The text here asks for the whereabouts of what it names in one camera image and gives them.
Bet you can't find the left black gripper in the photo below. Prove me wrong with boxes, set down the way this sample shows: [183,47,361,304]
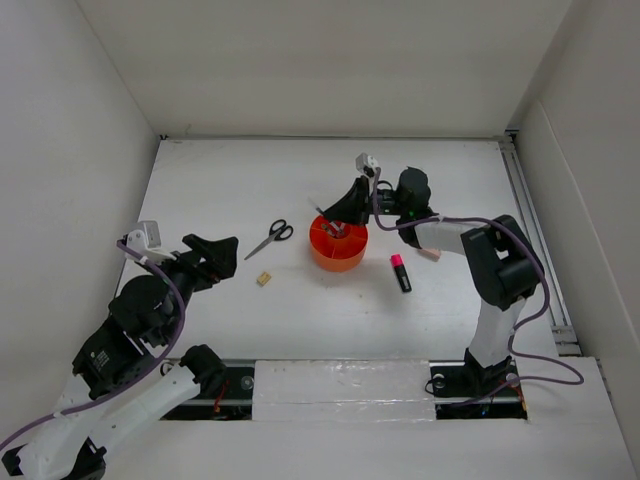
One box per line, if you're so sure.
[143,233,239,343]

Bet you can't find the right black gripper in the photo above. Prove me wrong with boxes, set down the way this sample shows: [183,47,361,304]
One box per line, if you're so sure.
[323,175,408,228]

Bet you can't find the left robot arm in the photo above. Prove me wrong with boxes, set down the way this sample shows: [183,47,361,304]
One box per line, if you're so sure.
[1,230,239,479]

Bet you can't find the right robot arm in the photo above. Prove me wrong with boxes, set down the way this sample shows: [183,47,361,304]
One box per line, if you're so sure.
[322,166,548,398]

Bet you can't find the orange round compartment organizer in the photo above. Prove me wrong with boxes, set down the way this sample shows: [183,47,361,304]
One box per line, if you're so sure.
[309,216,369,273]

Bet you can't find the small tan eraser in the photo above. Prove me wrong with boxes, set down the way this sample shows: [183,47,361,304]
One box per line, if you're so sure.
[256,272,271,286]

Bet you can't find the pink capped black highlighter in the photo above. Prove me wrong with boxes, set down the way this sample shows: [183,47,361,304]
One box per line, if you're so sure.
[390,254,412,293]

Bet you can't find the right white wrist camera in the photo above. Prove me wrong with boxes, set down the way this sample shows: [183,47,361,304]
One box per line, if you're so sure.
[355,153,380,178]

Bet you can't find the black handled scissors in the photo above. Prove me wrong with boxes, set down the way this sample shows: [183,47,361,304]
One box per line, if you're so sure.
[244,219,294,260]

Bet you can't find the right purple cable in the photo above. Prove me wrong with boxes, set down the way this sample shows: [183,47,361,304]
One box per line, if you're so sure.
[372,167,586,406]

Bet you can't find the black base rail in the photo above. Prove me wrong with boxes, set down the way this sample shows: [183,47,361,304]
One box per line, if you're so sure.
[165,359,527,423]

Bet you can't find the aluminium side rail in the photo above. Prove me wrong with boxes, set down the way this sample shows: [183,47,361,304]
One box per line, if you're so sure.
[499,130,583,357]

